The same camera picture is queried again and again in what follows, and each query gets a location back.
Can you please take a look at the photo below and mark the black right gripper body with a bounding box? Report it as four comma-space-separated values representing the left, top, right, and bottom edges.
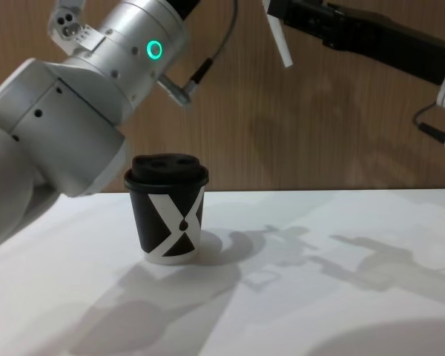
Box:
320, 2, 445, 88

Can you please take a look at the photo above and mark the white stir stick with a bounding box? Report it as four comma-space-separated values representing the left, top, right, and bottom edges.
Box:
261, 0, 294, 69

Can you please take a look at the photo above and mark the black plastic cup lid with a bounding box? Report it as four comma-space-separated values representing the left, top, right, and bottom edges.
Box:
123, 152, 210, 197

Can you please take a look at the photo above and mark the black and white paper cup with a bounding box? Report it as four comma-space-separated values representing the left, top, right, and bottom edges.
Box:
125, 180, 207, 267

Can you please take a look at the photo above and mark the grey left wrist cable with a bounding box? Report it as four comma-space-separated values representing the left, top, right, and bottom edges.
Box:
159, 0, 240, 108

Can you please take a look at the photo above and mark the dark right wrist cable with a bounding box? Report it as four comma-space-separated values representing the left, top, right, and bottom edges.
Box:
411, 100, 445, 161

